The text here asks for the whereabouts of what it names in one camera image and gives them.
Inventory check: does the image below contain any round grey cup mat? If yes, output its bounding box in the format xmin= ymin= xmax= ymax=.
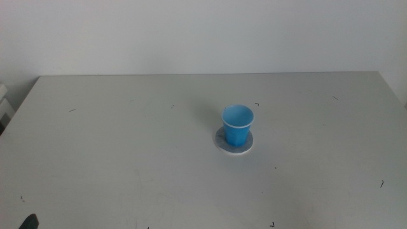
xmin=212 ymin=126 xmax=254 ymax=156

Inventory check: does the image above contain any blue plastic cup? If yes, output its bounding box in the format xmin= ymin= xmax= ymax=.
xmin=221 ymin=104 xmax=256 ymax=148

